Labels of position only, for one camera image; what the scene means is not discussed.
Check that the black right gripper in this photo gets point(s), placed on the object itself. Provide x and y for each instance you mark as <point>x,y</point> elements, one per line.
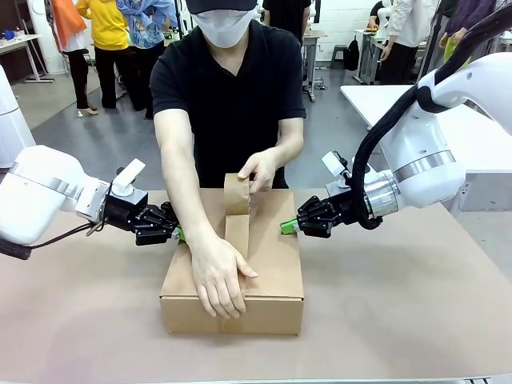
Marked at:
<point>340,208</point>

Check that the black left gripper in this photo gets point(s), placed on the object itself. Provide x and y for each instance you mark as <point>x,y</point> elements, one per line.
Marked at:
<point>126,210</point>

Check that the brown cardboard box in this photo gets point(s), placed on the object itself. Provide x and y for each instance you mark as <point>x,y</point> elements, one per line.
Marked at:
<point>276,260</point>

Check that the brown packing tape roll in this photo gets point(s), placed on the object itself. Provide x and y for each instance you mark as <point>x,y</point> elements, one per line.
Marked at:
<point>236,200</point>

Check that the person's right forearm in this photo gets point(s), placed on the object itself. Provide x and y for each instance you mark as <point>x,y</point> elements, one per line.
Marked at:
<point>188,192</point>

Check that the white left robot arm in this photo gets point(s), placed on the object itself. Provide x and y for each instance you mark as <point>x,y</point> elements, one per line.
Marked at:
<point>36,192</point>

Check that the person's left forearm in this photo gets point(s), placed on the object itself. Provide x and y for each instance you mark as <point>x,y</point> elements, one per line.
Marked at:
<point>288,144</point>

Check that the person's left hand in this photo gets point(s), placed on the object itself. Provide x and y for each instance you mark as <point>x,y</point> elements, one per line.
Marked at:
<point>262,170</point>

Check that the person's right hand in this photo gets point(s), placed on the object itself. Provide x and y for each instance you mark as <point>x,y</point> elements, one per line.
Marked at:
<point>218,276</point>

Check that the large white table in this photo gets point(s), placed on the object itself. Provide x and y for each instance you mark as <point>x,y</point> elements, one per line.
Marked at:
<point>360,104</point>

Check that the person in black shirt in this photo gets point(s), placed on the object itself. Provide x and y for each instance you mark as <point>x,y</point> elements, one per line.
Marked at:
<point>228,100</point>

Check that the black backpack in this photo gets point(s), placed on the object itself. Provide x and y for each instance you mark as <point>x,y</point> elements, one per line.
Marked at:
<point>353,54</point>

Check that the person in blue patterned shirt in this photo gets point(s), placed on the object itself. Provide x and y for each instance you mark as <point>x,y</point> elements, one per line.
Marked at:
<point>144,28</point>

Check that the bystander in black clothes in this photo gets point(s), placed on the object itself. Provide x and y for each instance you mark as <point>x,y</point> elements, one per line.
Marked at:
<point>286,16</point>

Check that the person in yellow top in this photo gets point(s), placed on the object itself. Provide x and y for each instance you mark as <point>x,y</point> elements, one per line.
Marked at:
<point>106,28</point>

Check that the white face mask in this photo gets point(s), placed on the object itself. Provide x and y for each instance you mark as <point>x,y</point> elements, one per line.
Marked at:
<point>224,28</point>

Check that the black tripod pole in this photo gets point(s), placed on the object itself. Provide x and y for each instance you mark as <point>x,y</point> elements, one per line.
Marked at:
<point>431,40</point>

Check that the person in white jacket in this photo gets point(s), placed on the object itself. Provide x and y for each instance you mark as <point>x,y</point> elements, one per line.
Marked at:
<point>408,24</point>

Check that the person in orange vest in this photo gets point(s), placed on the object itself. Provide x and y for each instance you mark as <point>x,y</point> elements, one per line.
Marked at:
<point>68,20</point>

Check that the person in lime trousers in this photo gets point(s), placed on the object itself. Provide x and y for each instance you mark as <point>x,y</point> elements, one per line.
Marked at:
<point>460,44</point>

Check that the black cap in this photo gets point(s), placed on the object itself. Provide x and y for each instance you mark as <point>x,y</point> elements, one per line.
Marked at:
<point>220,5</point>

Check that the white side table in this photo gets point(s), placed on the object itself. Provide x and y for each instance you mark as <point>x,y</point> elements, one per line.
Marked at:
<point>20,40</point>

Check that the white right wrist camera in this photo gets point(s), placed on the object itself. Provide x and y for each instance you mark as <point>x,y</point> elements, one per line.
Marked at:
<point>334,166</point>

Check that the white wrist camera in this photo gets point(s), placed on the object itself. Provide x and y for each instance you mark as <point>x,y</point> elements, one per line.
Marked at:
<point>130,176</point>
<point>334,166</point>

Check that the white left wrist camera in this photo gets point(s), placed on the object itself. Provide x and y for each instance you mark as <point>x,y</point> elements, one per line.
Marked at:
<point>130,176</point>

